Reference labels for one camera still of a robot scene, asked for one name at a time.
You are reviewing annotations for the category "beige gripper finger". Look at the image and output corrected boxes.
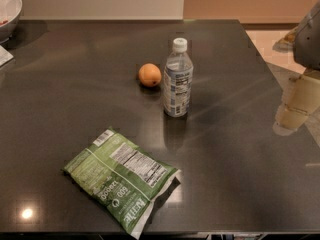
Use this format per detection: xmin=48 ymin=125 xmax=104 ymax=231
xmin=273 ymin=69 xmax=320 ymax=136

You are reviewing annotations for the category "blue label plastic water bottle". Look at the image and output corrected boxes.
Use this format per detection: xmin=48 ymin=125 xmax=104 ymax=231
xmin=162 ymin=38 xmax=194 ymax=117

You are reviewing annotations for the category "green jalapeno chip bag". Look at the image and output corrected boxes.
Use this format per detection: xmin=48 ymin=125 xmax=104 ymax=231
xmin=63 ymin=128 xmax=179 ymax=239

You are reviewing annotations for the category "orange fruit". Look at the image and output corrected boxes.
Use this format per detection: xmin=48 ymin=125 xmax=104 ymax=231
xmin=138 ymin=63 xmax=162 ymax=87

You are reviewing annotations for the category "white bowl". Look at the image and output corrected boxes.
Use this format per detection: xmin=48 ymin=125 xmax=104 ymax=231
xmin=0 ymin=0 xmax=23 ymax=43

